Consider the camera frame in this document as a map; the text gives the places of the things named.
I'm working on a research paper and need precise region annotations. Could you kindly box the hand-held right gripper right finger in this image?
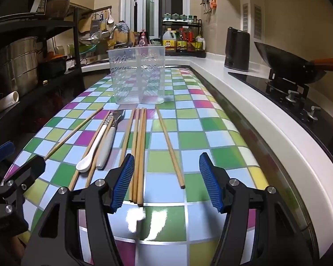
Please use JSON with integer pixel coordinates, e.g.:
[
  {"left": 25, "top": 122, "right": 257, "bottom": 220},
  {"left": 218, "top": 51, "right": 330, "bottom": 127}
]
[{"left": 198, "top": 152, "right": 319, "bottom": 266}]

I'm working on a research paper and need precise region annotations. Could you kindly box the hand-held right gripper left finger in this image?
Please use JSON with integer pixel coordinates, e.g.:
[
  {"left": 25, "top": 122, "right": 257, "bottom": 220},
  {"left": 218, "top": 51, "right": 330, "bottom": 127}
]
[{"left": 22, "top": 154, "right": 123, "bottom": 266}]

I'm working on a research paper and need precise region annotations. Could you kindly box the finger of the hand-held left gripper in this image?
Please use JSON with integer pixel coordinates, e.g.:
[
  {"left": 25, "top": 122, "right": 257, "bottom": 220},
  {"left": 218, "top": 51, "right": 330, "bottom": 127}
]
[
  {"left": 0, "top": 141, "right": 14, "bottom": 167},
  {"left": 0, "top": 155, "right": 46, "bottom": 219}
]

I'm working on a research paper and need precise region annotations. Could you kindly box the white-handled metal fork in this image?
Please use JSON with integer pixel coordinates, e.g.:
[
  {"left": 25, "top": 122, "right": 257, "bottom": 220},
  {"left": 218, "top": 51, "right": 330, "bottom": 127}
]
[{"left": 96, "top": 109, "right": 125, "bottom": 170}]

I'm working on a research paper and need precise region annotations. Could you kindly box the white spoon with striped handle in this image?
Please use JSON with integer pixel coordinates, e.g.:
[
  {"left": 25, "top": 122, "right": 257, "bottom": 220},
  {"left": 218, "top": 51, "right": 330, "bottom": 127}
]
[{"left": 76, "top": 111, "right": 114, "bottom": 172}]

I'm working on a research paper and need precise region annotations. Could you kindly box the clear plastic utensil holder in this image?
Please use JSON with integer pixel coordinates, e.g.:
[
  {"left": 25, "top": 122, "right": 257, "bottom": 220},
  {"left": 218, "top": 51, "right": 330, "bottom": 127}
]
[{"left": 107, "top": 46, "right": 167, "bottom": 105}]

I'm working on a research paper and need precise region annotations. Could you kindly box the steel stockpot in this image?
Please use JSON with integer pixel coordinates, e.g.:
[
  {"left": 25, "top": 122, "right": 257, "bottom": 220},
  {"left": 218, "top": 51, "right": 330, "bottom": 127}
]
[{"left": 0, "top": 37, "right": 39, "bottom": 95}]

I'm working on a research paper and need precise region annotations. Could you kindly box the black pot with orange lid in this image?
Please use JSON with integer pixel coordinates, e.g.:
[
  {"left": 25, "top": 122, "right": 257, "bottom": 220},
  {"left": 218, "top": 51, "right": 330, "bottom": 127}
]
[{"left": 40, "top": 53, "right": 68, "bottom": 78}]

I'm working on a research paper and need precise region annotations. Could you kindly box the black gas stove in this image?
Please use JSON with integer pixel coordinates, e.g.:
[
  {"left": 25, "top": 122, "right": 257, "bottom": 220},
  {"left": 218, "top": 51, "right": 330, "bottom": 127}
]
[{"left": 228, "top": 70, "right": 333, "bottom": 178}]

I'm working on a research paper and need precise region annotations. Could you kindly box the black metal shelf rack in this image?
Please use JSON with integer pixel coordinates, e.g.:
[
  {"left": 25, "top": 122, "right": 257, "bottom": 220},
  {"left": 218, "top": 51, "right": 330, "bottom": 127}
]
[{"left": 0, "top": 6, "right": 85, "bottom": 122}]

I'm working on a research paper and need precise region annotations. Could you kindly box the green plastic basin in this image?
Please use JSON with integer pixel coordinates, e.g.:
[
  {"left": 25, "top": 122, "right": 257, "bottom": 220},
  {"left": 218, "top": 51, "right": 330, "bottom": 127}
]
[{"left": 80, "top": 44, "right": 96, "bottom": 59}]

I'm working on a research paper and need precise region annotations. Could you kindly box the black electric kettle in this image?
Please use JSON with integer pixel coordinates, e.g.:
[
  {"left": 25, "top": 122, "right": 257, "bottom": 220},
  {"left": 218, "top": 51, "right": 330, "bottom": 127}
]
[{"left": 224, "top": 27, "right": 251, "bottom": 72}]

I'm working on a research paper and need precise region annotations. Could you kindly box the round wooden cutting board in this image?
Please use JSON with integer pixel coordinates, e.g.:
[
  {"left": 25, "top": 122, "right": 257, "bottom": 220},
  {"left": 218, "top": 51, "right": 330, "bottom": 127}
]
[{"left": 108, "top": 23, "right": 135, "bottom": 48}]

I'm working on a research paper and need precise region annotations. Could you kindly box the red sauce bottle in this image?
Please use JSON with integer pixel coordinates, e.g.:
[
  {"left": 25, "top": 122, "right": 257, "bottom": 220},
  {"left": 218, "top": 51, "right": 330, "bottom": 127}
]
[{"left": 186, "top": 29, "right": 196, "bottom": 52}]

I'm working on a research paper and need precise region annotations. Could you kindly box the dark soy sauce bottle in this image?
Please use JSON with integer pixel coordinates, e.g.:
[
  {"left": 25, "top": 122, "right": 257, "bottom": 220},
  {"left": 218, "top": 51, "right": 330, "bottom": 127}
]
[{"left": 176, "top": 28, "right": 187, "bottom": 53}]

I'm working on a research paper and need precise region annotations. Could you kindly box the red dish soap pouch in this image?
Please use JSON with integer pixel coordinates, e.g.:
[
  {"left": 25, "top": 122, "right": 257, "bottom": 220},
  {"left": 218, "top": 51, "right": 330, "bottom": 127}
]
[{"left": 139, "top": 29, "right": 149, "bottom": 47}]

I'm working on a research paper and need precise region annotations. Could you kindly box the yellow cooking oil bottle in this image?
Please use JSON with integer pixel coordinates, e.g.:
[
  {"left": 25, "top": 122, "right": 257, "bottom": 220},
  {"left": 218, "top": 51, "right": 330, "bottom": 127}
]
[{"left": 162, "top": 28, "right": 176, "bottom": 54}]

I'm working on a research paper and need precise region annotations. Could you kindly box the chrome sink faucet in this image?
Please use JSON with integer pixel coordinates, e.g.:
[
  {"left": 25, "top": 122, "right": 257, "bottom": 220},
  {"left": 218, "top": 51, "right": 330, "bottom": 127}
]
[{"left": 110, "top": 24, "right": 120, "bottom": 47}]

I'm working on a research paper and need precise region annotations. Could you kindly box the brown bowl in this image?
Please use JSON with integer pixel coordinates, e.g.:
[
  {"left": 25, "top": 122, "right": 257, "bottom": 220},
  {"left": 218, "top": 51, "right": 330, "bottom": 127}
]
[{"left": 46, "top": 0, "right": 71, "bottom": 20}]

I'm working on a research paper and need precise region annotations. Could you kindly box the metal grater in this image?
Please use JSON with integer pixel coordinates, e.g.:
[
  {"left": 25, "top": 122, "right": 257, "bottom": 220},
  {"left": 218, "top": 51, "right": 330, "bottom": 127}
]
[{"left": 90, "top": 15, "right": 100, "bottom": 34}]

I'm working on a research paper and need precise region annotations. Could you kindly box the black spice rack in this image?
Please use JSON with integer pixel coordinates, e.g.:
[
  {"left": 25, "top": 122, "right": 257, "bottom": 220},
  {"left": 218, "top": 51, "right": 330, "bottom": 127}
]
[{"left": 162, "top": 17, "right": 207, "bottom": 59}]

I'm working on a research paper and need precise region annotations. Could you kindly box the row of spice jars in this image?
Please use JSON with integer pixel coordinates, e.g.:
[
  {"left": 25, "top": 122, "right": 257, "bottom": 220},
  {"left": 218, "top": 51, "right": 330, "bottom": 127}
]
[{"left": 164, "top": 13, "right": 199, "bottom": 23}]

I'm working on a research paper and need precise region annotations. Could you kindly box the white-framed window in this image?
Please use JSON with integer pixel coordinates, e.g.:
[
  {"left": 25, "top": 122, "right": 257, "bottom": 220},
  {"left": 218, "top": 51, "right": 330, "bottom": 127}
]
[{"left": 121, "top": 0, "right": 190, "bottom": 43}]

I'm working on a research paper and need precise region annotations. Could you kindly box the black wok with wooden handle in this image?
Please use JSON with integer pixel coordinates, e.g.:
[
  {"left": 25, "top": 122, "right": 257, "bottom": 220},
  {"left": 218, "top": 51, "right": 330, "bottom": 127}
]
[{"left": 254, "top": 41, "right": 333, "bottom": 86}]

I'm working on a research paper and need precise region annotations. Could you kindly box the white louvred wall cover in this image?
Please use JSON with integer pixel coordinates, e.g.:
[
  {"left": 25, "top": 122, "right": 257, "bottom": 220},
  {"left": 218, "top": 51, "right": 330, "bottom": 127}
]
[
  {"left": 253, "top": 4, "right": 263, "bottom": 39},
  {"left": 242, "top": 3, "right": 249, "bottom": 31}
]

